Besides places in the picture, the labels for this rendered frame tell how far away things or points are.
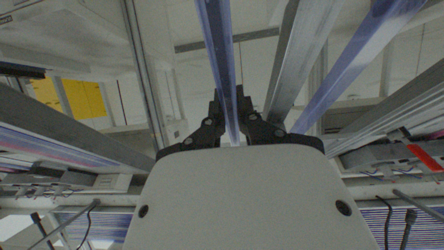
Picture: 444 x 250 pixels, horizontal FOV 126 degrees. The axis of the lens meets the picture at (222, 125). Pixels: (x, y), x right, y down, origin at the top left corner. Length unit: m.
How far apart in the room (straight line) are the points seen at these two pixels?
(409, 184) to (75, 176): 1.40
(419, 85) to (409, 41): 2.71
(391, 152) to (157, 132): 0.82
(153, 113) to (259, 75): 1.68
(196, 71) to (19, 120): 1.85
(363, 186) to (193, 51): 2.17
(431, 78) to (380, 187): 0.52
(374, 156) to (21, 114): 0.84
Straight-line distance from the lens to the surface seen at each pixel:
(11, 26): 0.72
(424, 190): 0.97
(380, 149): 0.59
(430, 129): 0.64
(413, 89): 0.44
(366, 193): 0.82
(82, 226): 1.18
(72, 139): 0.46
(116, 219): 0.96
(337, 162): 0.67
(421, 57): 3.25
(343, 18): 0.84
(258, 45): 2.12
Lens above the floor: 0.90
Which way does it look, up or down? 11 degrees up
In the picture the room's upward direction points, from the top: 173 degrees clockwise
